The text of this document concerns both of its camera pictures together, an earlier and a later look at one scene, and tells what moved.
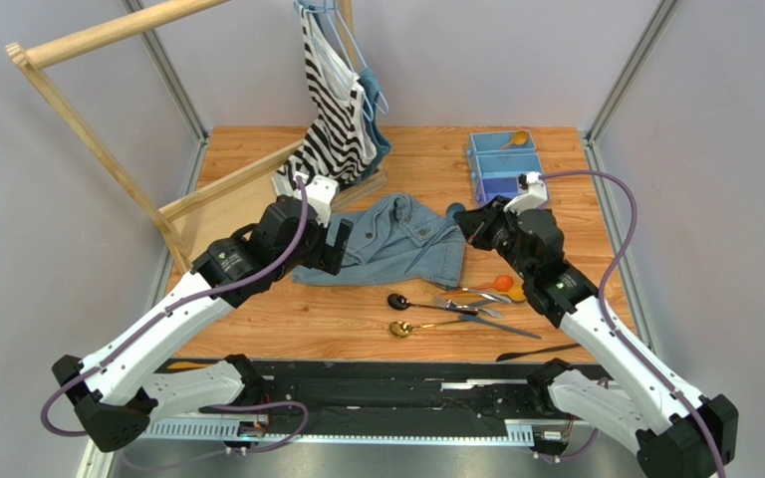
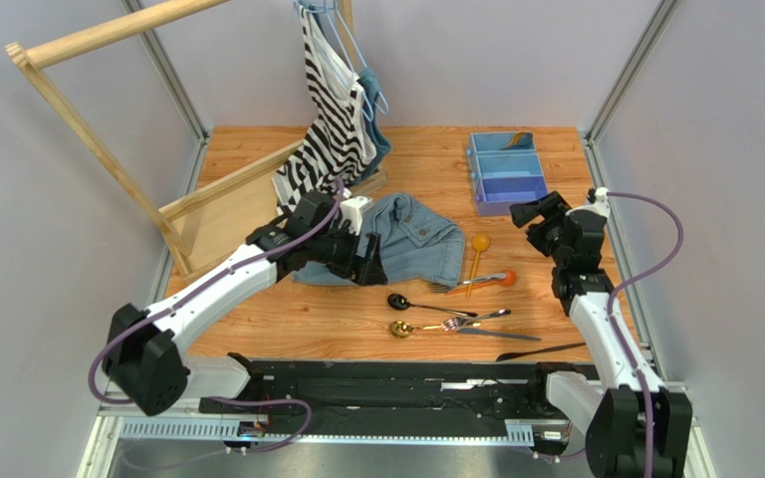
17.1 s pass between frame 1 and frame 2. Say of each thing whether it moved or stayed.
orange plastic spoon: stayed
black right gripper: moved
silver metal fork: moved
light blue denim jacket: stayed
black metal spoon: stayed
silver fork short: moved
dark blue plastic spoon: moved
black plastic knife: stayed
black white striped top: stayed
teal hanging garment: stayed
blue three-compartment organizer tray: stayed
